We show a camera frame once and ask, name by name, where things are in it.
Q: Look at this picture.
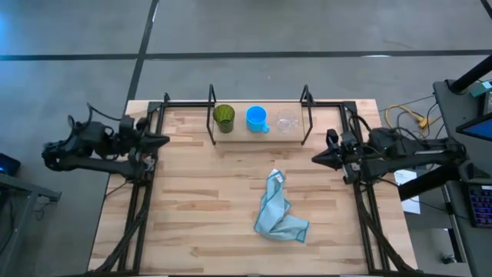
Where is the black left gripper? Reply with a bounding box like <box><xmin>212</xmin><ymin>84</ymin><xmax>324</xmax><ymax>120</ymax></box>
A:
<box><xmin>118</xmin><ymin>114</ymin><xmax>171</xmax><ymax>172</ymax></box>

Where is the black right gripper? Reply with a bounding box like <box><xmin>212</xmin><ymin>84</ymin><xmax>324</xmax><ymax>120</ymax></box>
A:
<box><xmin>311</xmin><ymin>128</ymin><xmax>364</xmax><ymax>185</ymax></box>

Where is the clear glass mug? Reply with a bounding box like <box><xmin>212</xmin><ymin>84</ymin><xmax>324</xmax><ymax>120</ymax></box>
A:
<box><xmin>276</xmin><ymin>108</ymin><xmax>301</xmax><ymax>135</ymax></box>

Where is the green translucent cup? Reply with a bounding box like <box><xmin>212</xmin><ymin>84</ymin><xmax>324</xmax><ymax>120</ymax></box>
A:
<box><xmin>212</xmin><ymin>104</ymin><xmax>236</xmax><ymax>134</ymax></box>

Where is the blue plastic mug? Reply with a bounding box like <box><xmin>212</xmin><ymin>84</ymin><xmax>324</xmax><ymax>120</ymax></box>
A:
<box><xmin>245</xmin><ymin>105</ymin><xmax>271</xmax><ymax>135</ymax></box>

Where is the wooden shelf with black brackets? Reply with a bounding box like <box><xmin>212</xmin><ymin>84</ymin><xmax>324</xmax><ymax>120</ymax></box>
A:
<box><xmin>205</xmin><ymin>83</ymin><xmax>315</xmax><ymax>146</ymax></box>

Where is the light blue microfibre cloth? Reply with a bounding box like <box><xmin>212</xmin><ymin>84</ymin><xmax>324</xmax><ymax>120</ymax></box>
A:
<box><xmin>254</xmin><ymin>168</ymin><xmax>311</xmax><ymax>243</ymax></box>

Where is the white paper sheet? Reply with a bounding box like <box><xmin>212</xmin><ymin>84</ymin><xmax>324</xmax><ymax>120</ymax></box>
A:
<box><xmin>394</xmin><ymin>169</ymin><xmax>422</xmax><ymax>215</ymax></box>

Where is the black desk beam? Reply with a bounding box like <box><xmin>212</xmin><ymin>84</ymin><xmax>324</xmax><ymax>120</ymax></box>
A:
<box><xmin>397</xmin><ymin>163</ymin><xmax>461</xmax><ymax>202</ymax></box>

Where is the dark grey desk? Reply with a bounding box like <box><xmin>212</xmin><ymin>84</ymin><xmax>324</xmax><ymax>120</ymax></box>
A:
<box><xmin>433</xmin><ymin>78</ymin><xmax>492</xmax><ymax>277</ymax></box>

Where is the grey metal side table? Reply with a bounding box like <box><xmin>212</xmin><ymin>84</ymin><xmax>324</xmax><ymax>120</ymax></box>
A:
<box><xmin>0</xmin><ymin>172</ymin><xmax>62</xmax><ymax>277</ymax></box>

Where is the small black wedge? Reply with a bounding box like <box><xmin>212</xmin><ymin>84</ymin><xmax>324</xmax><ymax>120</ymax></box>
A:
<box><xmin>466</xmin><ymin>162</ymin><xmax>491</xmax><ymax>180</ymax></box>

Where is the black device with blue light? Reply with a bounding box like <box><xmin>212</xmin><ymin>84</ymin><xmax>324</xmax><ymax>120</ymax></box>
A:
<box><xmin>0</xmin><ymin>152</ymin><xmax>22</xmax><ymax>177</ymax></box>

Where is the monitor with blue screen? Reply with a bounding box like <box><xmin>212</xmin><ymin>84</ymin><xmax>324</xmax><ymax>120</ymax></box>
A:
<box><xmin>455</xmin><ymin>111</ymin><xmax>492</xmax><ymax>142</ymax></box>

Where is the keyboard with coloured keys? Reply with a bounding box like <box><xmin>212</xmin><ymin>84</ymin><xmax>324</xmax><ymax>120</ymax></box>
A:
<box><xmin>466</xmin><ymin>184</ymin><xmax>492</xmax><ymax>229</ymax></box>

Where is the black pole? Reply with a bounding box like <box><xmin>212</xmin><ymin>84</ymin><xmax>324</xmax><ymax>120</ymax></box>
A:
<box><xmin>448</xmin><ymin>53</ymin><xmax>492</xmax><ymax>95</ymax></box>

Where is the small teal box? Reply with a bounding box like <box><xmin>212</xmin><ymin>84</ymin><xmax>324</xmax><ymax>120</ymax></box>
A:
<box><xmin>469</xmin><ymin>79</ymin><xmax>492</xmax><ymax>98</ymax></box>

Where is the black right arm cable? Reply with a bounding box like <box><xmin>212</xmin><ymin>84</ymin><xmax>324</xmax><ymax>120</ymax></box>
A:
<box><xmin>347</xmin><ymin>114</ymin><xmax>424</xmax><ymax>155</ymax></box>

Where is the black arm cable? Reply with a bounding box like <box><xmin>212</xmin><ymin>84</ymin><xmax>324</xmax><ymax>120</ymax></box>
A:
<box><xmin>67</xmin><ymin>102</ymin><xmax>125</xmax><ymax>130</ymax></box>
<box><xmin>347</xmin><ymin>114</ymin><xmax>424</xmax><ymax>155</ymax></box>

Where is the black metal table frame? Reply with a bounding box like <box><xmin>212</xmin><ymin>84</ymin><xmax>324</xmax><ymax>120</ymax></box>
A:
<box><xmin>90</xmin><ymin>92</ymin><xmax>414</xmax><ymax>276</ymax></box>

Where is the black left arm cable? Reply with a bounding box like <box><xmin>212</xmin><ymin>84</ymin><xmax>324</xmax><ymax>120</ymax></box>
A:
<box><xmin>67</xmin><ymin>102</ymin><xmax>125</xmax><ymax>130</ymax></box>

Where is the yellow cable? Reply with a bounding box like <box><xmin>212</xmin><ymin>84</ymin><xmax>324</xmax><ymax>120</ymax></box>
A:
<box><xmin>384</xmin><ymin>104</ymin><xmax>441</xmax><ymax>130</ymax></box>

